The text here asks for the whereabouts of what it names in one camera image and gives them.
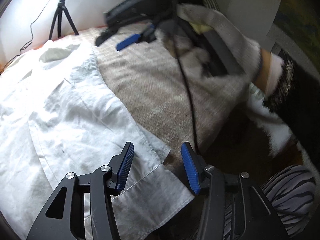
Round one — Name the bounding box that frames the white long-sleeve shirt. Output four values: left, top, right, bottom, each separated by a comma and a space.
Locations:
1, 41, 193, 239

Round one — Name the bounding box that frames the right hand in grey glove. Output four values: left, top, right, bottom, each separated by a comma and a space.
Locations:
156, 4, 262, 82

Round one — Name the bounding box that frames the black mini tripod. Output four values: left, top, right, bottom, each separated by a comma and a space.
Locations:
48, 0, 79, 40

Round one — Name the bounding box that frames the checked beige bed blanket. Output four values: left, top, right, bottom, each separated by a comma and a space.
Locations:
40, 24, 248, 180

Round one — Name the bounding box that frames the zebra striped trouser leg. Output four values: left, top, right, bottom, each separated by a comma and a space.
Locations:
222, 164, 316, 238

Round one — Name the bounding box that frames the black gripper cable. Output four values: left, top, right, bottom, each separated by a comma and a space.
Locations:
170, 0, 201, 156

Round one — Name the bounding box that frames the black ring light cable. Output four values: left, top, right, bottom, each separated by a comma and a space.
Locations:
0, 0, 57, 74

